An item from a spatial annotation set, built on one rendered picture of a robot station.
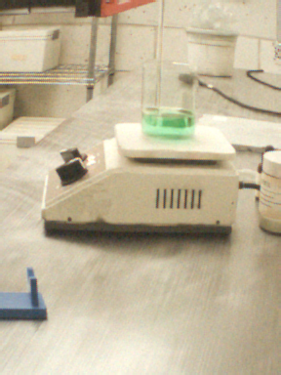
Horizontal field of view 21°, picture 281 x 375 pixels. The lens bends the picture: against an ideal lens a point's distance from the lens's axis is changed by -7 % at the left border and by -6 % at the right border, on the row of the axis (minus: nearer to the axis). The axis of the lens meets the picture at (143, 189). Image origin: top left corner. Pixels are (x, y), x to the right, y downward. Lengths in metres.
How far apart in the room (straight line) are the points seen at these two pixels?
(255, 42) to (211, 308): 2.68
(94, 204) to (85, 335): 0.24
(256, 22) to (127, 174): 2.53
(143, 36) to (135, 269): 2.65
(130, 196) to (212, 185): 0.08
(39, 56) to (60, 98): 0.40
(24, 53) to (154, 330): 2.59
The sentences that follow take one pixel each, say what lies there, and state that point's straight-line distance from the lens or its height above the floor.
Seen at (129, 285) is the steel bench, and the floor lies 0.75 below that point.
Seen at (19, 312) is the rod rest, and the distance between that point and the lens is 0.63.
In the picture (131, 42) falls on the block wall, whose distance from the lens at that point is 3.36.
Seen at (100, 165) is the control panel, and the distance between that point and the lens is 0.83.
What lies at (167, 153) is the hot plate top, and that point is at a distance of 0.81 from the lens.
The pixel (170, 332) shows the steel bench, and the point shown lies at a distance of 0.62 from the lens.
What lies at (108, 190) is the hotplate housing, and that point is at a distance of 0.81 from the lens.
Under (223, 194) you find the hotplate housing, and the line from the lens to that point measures 0.82.
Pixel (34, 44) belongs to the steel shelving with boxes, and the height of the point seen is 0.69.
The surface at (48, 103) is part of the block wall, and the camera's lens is 3.49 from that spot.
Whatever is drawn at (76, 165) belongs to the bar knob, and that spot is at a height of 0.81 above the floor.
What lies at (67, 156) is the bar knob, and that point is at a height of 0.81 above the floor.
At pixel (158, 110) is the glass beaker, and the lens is 0.82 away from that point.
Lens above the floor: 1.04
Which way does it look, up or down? 17 degrees down
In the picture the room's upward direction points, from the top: 3 degrees clockwise
